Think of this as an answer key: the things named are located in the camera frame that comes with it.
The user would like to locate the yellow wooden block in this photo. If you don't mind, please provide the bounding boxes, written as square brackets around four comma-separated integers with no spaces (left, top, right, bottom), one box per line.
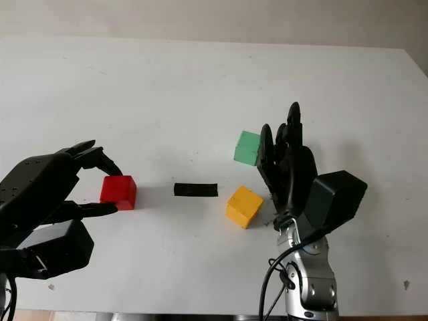
[225,185,265,230]

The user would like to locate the green wooden block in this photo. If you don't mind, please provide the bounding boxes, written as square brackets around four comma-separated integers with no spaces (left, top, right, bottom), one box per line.
[233,130,262,167]

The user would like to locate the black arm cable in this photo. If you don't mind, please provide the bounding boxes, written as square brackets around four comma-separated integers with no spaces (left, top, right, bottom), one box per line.
[258,230,330,321]
[5,276,18,321]

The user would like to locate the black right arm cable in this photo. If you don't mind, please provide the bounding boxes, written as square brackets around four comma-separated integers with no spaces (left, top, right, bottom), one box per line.
[258,230,330,321]

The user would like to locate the red wooden block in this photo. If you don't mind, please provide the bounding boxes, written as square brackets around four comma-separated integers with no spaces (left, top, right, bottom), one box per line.
[100,175,138,211]

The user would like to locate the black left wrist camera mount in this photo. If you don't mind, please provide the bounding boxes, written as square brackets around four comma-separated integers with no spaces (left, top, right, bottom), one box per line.
[0,219,95,280]

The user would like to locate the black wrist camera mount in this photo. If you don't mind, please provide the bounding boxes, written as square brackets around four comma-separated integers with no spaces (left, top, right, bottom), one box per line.
[296,170,368,240]
[0,219,95,280]

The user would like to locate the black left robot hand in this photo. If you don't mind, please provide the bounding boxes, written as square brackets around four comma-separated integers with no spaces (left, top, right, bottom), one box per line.
[0,139,123,248]

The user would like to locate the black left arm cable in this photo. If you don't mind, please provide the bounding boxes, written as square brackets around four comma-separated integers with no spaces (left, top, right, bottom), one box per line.
[5,276,18,321]

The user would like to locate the black tape strip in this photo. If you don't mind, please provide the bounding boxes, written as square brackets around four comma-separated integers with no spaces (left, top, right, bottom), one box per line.
[173,182,219,198]

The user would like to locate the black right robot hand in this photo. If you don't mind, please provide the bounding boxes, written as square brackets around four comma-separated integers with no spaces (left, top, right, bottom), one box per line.
[255,102,318,231]

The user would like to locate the dark metal bar under table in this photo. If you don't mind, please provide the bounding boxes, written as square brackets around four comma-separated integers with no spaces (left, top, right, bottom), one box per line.
[110,313,288,321]

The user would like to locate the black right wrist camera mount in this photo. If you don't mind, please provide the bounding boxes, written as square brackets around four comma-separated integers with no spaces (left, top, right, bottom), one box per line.
[296,170,368,240]

